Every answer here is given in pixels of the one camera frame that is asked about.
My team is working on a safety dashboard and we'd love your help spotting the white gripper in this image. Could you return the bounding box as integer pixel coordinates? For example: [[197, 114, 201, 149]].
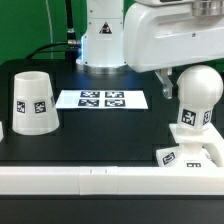
[[123, 1, 224, 99]]

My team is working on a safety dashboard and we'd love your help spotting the white lamp bulb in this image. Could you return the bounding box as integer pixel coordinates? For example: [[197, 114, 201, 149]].
[[177, 65, 224, 132]]

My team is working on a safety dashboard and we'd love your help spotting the white lamp base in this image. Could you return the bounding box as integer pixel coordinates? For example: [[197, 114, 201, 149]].
[[156, 124, 219, 168]]

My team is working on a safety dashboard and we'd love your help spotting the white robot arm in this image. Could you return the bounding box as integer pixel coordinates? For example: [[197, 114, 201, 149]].
[[77, 0, 224, 98]]

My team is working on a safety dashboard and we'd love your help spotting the white lamp shade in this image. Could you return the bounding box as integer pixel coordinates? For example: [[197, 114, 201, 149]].
[[12, 71, 59, 135]]

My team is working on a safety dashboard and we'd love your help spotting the white right fence bar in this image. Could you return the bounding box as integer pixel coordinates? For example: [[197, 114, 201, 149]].
[[203, 124, 224, 167]]

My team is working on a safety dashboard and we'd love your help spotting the white fence bar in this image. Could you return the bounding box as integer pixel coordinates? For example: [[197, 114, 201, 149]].
[[0, 166, 224, 195], [0, 121, 4, 142], [203, 124, 224, 167]]

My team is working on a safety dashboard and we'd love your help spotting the white marker sheet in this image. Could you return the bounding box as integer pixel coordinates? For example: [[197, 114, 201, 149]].
[[56, 90, 148, 109]]

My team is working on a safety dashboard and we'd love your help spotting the white front fence bar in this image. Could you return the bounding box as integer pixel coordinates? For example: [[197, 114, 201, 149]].
[[0, 166, 224, 195]]

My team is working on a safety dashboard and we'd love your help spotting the white left fence bar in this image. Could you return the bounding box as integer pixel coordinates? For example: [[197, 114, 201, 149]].
[[0, 121, 4, 142]]

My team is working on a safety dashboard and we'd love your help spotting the black thick cable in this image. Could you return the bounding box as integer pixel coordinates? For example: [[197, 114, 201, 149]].
[[64, 0, 76, 44]]

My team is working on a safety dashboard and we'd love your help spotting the black table cable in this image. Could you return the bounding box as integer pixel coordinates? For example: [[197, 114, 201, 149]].
[[25, 39, 82, 61]]

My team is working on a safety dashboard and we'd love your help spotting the white thin cable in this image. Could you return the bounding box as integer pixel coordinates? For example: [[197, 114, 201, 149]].
[[45, 0, 54, 60]]

